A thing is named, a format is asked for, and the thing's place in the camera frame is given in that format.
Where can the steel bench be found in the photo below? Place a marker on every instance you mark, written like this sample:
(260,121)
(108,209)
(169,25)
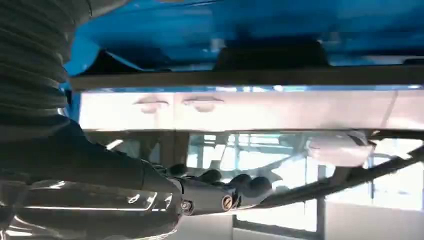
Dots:
(232,78)

